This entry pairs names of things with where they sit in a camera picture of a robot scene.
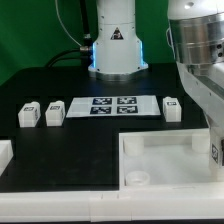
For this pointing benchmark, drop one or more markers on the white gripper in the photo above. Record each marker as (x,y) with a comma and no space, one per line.
(207,91)

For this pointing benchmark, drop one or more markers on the white square table top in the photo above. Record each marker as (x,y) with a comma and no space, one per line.
(173,158)

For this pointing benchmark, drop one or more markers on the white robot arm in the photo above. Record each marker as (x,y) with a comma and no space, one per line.
(195,35)

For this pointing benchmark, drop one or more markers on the white marker sheet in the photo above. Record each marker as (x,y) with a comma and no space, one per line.
(145,105)

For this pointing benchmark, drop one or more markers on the white obstacle fence front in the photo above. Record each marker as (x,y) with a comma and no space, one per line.
(111,206)

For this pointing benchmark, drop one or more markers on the white obstacle fence left piece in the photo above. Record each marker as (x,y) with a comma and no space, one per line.
(6,154)

